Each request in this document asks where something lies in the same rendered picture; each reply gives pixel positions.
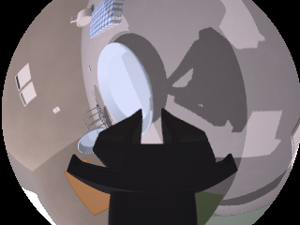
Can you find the blue and white checkered towel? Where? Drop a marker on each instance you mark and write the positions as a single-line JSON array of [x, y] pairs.
[[107, 15]]

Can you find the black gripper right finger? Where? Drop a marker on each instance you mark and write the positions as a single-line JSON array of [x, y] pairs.
[[175, 130]]

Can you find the white mug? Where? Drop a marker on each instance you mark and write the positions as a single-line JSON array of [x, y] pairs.
[[83, 17]]

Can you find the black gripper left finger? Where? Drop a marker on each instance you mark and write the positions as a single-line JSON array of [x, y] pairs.
[[124, 131]]

